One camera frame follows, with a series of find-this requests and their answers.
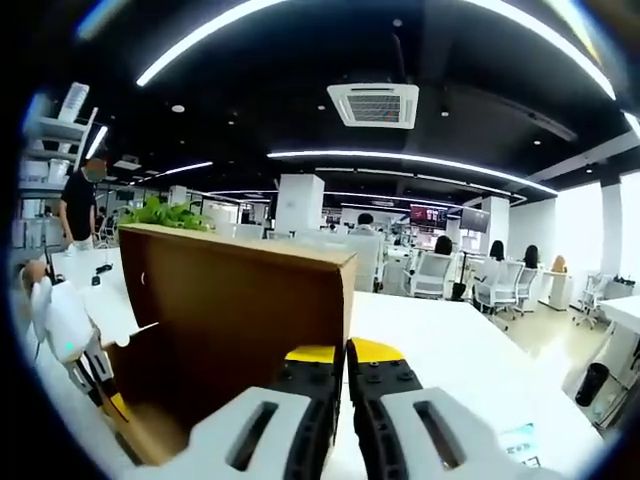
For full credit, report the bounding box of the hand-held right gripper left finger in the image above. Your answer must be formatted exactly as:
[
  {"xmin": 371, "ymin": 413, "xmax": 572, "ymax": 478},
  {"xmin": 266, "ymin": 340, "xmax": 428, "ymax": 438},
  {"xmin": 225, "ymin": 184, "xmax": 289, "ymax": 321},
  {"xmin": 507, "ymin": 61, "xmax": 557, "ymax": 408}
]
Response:
[{"xmin": 122, "ymin": 344, "xmax": 346, "ymax": 480}]

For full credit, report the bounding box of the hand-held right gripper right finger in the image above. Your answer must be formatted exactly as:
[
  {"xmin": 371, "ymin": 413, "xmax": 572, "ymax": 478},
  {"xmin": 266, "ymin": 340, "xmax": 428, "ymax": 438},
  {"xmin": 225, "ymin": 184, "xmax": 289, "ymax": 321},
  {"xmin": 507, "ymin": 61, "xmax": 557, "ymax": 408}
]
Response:
[{"xmin": 347, "ymin": 337, "xmax": 569, "ymax": 480}]

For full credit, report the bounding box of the brown cardboard shoe box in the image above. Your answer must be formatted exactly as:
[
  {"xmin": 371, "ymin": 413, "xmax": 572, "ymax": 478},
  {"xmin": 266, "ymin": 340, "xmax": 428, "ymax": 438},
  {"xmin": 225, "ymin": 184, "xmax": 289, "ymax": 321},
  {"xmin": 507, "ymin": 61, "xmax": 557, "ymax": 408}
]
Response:
[{"xmin": 102, "ymin": 223, "xmax": 358, "ymax": 466}]

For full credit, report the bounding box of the person's left hand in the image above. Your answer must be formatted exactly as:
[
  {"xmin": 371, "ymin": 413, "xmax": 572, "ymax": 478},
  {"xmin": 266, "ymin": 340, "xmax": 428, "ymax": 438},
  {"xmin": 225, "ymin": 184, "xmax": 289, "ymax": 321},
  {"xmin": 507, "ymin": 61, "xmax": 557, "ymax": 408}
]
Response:
[{"xmin": 22, "ymin": 259, "xmax": 51, "ymax": 301}]

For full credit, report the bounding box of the black trash bin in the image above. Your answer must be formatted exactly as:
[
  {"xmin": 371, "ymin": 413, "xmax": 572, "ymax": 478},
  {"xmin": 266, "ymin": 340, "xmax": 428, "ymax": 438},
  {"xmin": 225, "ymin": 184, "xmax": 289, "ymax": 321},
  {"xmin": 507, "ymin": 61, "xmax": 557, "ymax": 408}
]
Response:
[{"xmin": 574, "ymin": 362, "xmax": 610, "ymax": 408}]

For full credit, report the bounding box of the green potted plant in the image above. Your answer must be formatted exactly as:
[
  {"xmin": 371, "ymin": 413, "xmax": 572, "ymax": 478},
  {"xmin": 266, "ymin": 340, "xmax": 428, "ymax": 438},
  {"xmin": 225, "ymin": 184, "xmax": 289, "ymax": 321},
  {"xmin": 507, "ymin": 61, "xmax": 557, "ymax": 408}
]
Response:
[{"xmin": 117, "ymin": 195, "xmax": 212, "ymax": 234}]

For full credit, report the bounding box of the white office chair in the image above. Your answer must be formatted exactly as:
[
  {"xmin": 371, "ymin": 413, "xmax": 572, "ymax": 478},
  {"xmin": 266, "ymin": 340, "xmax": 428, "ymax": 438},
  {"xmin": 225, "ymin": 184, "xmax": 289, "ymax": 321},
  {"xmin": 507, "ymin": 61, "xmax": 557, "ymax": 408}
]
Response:
[
  {"xmin": 472, "ymin": 259, "xmax": 527, "ymax": 331},
  {"xmin": 409, "ymin": 252, "xmax": 455, "ymax": 301},
  {"xmin": 574, "ymin": 272, "xmax": 612, "ymax": 330}
]

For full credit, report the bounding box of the white shelf rack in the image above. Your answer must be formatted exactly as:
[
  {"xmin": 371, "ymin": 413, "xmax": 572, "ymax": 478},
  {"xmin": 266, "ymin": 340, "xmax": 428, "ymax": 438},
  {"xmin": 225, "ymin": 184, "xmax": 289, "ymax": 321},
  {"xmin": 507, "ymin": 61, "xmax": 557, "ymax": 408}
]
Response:
[{"xmin": 18, "ymin": 82, "xmax": 100, "ymax": 251}]

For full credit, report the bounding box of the red display screen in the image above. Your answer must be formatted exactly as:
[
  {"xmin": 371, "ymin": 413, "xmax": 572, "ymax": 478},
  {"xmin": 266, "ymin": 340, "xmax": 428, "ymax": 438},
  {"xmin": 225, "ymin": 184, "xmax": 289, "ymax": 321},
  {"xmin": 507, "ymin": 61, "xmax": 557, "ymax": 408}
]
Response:
[{"xmin": 409, "ymin": 203, "xmax": 447, "ymax": 227}]

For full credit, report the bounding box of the ceiling light strip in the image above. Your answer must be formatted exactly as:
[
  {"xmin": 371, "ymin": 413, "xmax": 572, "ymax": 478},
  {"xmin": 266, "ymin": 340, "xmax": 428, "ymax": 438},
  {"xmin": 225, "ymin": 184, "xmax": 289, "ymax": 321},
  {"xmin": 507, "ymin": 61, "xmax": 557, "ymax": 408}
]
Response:
[
  {"xmin": 267, "ymin": 149, "xmax": 559, "ymax": 195},
  {"xmin": 135, "ymin": 0, "xmax": 617, "ymax": 100}
]

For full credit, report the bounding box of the ceiling air conditioner unit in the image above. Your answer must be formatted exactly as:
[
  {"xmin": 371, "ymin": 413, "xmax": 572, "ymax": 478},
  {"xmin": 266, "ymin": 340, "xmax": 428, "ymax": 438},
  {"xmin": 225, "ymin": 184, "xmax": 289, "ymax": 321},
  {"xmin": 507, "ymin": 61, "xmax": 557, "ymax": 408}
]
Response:
[{"xmin": 327, "ymin": 82, "xmax": 420, "ymax": 130}]

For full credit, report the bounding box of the dark wall monitor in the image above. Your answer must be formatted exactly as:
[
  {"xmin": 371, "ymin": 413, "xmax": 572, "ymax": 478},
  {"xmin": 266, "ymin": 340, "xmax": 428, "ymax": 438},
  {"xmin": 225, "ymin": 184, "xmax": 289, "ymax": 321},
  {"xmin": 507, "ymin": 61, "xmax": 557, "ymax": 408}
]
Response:
[{"xmin": 459, "ymin": 207, "xmax": 492, "ymax": 233}]

